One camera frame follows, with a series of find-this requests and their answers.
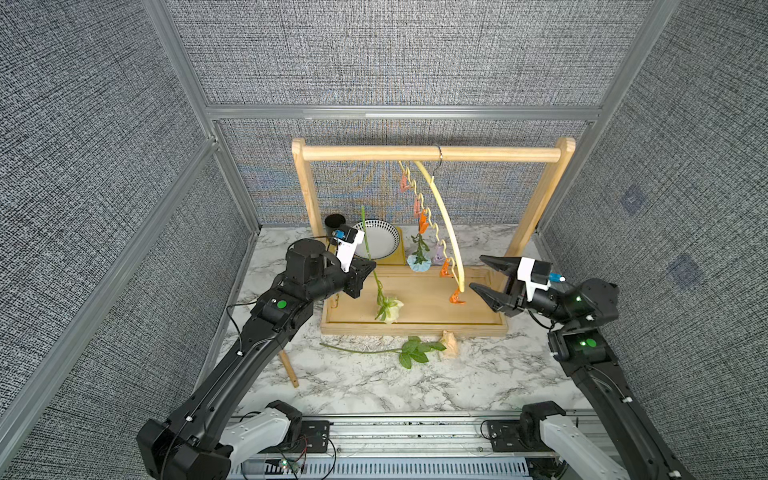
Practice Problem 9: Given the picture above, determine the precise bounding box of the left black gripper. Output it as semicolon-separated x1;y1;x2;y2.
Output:
306;256;376;305

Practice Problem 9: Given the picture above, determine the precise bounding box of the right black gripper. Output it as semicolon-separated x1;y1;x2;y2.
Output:
476;261;580;338

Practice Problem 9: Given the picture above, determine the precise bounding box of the yellow wavy clothes hanger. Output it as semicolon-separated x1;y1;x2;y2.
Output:
398;146;466;294

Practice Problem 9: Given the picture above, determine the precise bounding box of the cream rose with stem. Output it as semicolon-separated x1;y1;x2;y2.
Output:
361;206;403;324

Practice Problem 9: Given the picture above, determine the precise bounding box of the blue flower with stem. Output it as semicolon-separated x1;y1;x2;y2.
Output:
406;233;432;273

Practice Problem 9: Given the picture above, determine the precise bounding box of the orange clothespin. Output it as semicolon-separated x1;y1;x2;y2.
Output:
439;258;454;278
418;210;429;235
449;288;465;304

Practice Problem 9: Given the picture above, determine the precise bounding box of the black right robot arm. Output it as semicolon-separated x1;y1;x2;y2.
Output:
470;255;692;479

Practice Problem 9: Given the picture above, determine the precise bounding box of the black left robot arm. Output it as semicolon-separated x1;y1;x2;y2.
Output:
137;238;376;479

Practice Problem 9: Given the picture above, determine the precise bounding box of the wooden clothes rack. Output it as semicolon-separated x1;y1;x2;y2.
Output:
292;137;576;337

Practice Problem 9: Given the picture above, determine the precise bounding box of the white patterned plate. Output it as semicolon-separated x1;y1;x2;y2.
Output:
354;219;400;260

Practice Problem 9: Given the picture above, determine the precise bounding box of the yellow tray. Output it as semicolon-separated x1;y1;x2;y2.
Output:
329;242;406;266

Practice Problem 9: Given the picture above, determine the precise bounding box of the orange clothespin bottom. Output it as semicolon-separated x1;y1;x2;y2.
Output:
449;288;465;304

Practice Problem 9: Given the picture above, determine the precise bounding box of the black mug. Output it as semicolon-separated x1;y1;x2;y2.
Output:
323;213;346;237

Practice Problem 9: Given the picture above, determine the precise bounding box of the purple clothespin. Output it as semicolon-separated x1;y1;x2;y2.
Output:
432;244;446;265

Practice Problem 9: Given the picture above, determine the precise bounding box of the peach rose with stem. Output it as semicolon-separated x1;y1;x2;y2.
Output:
320;332;459;370

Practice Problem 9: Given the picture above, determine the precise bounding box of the wooden stick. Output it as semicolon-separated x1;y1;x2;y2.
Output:
279;350;299;388

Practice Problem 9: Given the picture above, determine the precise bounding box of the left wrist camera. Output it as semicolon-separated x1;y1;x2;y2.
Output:
331;224;365;273

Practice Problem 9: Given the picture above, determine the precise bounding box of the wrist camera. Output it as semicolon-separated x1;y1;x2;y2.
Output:
516;257;566;302
331;224;365;273

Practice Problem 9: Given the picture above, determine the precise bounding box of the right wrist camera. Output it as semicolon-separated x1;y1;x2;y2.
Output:
516;257;566;302

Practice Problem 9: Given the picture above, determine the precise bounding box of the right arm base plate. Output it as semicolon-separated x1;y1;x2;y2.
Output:
481;419;528;453

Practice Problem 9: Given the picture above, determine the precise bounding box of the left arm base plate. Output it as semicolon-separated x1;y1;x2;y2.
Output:
294;420;332;454

